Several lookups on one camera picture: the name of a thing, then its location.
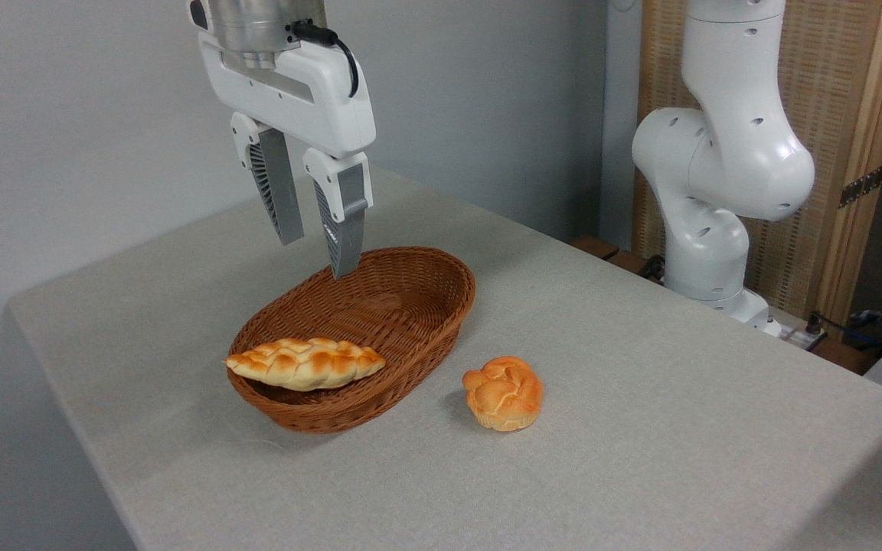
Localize wooden rattan folding screen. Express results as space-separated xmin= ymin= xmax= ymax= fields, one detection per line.
xmin=632 ymin=0 xmax=882 ymax=330

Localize grey tablecloth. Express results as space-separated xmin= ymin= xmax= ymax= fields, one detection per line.
xmin=7 ymin=161 xmax=882 ymax=551

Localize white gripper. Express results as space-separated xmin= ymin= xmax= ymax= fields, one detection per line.
xmin=197 ymin=31 xmax=377 ymax=280

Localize brown wooden block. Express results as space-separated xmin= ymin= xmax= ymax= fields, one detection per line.
xmin=569 ymin=234 xmax=621 ymax=262

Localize round knotted bread bun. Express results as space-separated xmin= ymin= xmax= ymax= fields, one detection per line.
xmin=462 ymin=356 xmax=544 ymax=432

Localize long braided bread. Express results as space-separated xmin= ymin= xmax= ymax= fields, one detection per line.
xmin=224 ymin=337 xmax=387 ymax=393

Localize brown wicker basket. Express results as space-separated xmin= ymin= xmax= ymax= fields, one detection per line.
xmin=227 ymin=246 xmax=477 ymax=435

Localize dark metal screen hinge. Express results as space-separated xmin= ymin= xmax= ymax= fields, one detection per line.
xmin=839 ymin=165 xmax=882 ymax=209

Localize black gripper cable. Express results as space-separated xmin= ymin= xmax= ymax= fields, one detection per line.
xmin=290 ymin=21 xmax=360 ymax=99

